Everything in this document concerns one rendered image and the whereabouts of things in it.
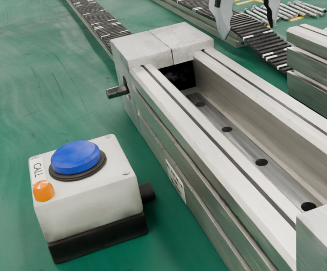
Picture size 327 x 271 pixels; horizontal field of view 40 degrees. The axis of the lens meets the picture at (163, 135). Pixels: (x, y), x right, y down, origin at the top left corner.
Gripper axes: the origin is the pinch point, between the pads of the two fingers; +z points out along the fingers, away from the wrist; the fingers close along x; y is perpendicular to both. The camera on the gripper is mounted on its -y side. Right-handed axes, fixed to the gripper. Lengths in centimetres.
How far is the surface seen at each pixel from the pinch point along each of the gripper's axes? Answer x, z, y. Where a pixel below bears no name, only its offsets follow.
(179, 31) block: 16.1, -6.3, -13.1
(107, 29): 19.6, -0.3, 18.3
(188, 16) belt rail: 2.0, 2.1, 22.9
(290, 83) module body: 5.0, 1.3, -19.4
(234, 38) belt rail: 1.4, 2.1, 3.2
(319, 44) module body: 5.0, -5.1, -24.8
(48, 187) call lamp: 34.6, -3.7, -34.0
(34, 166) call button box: 35.5, -2.9, -28.8
